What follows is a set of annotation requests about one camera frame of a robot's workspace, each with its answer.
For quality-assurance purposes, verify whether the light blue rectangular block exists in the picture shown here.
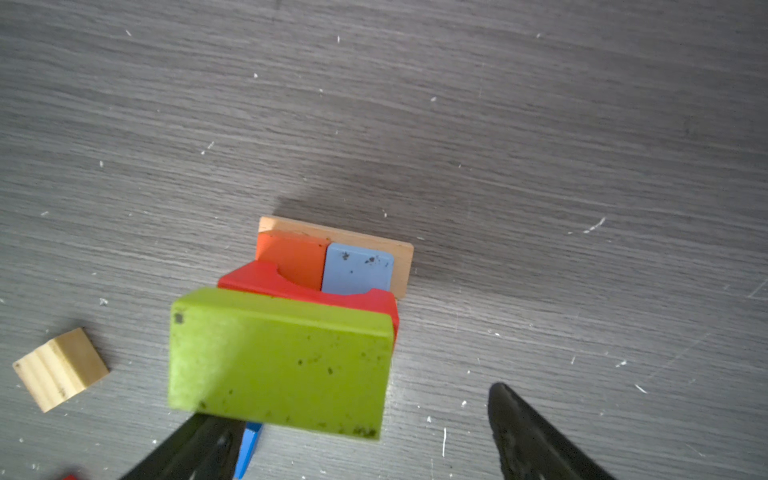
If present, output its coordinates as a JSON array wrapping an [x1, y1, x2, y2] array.
[[321, 243, 394, 295]]

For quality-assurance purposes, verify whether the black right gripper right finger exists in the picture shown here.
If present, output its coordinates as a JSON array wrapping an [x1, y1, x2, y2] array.
[[487, 382, 614, 480]]

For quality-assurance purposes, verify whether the natural wood bar block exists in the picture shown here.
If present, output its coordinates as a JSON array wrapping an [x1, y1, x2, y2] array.
[[258, 216, 414, 300]]

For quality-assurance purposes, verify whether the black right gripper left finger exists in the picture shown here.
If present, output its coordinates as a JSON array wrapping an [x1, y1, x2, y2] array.
[[122, 413, 246, 480]]

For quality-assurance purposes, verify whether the ribbed natural wood square block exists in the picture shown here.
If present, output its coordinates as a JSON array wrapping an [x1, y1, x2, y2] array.
[[13, 327, 110, 413]]

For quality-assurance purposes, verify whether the red arch wood block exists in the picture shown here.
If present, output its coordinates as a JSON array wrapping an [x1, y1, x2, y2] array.
[[217, 260, 400, 338]]

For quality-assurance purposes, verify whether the orange rectangular wood block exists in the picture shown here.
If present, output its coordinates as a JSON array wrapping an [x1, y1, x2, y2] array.
[[255, 230, 330, 291]]

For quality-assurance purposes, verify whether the dark blue cube block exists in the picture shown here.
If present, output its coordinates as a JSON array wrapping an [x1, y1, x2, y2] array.
[[234, 422, 263, 480]]

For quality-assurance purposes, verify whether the green wood block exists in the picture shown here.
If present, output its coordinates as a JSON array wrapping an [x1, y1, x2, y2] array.
[[168, 287, 395, 439]]

